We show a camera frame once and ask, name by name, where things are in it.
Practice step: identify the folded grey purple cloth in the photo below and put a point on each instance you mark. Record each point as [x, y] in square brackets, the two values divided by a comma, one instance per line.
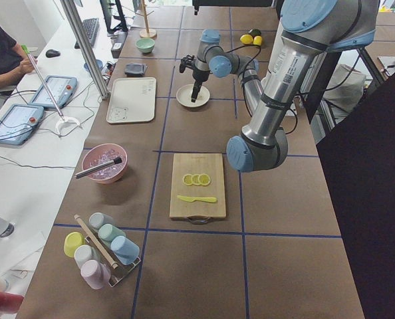
[135, 69]

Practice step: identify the teach pendant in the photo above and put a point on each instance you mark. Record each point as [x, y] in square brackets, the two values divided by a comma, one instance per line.
[62, 89]
[18, 123]

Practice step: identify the clear ice cubes pile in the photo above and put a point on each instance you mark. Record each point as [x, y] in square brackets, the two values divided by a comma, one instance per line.
[108, 171]

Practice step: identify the green cup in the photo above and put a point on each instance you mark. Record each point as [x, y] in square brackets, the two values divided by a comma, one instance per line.
[108, 232]

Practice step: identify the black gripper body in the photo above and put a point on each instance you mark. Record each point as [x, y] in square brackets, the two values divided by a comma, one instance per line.
[197, 77]

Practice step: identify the cream round plate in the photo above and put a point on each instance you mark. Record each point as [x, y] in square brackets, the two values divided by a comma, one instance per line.
[184, 96]

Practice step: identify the grey cup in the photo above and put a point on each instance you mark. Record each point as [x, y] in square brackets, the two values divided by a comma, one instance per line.
[98, 219]

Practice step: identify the blue bowl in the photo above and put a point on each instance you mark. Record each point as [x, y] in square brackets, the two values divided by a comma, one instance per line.
[98, 63]

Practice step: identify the black computer mouse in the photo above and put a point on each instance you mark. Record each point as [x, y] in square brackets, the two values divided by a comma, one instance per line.
[51, 53]

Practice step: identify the yellow lemon near edge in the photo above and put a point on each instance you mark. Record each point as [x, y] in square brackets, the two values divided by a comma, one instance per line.
[257, 40]

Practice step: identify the lower teach pendant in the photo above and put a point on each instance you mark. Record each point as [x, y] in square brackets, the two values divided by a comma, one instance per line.
[18, 123]

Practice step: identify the upper teach pendant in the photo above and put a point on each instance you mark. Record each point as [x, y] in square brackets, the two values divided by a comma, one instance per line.
[62, 89]

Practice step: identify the white wire cup rack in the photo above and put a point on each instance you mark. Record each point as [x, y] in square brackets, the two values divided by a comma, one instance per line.
[118, 271]

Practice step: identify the aluminium camera mount post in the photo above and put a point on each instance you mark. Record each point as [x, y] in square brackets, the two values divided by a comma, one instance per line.
[76, 25]

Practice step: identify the red cylinder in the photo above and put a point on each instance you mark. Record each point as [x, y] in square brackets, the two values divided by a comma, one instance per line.
[10, 303]

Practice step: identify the yellow cup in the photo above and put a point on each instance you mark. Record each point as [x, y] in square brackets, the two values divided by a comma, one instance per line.
[72, 241]

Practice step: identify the light blue cup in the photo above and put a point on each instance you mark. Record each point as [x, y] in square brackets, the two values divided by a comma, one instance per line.
[126, 250]

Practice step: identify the top lemon slice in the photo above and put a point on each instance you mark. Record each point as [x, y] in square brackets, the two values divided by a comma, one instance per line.
[204, 179]

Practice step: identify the black box white label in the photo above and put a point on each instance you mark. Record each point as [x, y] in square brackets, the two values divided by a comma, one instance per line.
[118, 41]

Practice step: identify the white cup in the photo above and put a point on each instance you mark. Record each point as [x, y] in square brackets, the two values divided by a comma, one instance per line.
[85, 253]

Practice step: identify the middle lemon slice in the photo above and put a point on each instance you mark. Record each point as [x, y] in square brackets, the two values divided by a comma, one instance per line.
[195, 179]

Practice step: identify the white-headed grabber stick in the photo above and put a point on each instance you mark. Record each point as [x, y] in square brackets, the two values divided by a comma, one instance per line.
[63, 119]

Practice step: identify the black keyboard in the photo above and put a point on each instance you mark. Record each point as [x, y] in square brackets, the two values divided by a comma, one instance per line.
[91, 27]

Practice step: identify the bottom lemon slice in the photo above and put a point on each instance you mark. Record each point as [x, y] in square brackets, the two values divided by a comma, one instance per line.
[188, 179]

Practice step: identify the yellow plastic knife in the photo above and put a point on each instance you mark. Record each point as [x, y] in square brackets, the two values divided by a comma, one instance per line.
[191, 199]

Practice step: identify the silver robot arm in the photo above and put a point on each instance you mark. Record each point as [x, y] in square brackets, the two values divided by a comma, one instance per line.
[310, 28]

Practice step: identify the pink cup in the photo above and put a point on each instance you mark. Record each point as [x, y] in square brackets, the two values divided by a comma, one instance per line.
[95, 274]

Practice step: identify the metal black-tipped muddler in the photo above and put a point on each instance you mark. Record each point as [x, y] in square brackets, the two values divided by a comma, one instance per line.
[99, 167]

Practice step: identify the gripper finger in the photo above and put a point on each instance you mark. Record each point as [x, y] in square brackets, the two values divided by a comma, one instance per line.
[196, 91]
[192, 96]

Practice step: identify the lemon slice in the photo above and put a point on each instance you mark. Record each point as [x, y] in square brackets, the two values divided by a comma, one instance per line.
[204, 179]
[188, 179]
[195, 179]

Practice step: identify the green bowl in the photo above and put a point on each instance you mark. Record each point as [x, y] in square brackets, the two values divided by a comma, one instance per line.
[145, 45]

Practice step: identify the bamboo cutting board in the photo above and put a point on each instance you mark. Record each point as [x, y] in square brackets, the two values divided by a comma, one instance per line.
[198, 189]

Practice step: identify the cream bear tray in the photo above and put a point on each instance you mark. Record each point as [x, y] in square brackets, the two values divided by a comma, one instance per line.
[132, 100]

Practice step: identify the pink bowl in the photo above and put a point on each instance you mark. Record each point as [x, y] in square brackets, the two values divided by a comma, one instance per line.
[100, 149]

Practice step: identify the seated person black shirt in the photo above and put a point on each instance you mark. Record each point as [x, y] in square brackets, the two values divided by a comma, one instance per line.
[14, 63]

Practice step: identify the wooden mug tree stand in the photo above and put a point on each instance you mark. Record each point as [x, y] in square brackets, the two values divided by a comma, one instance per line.
[147, 32]

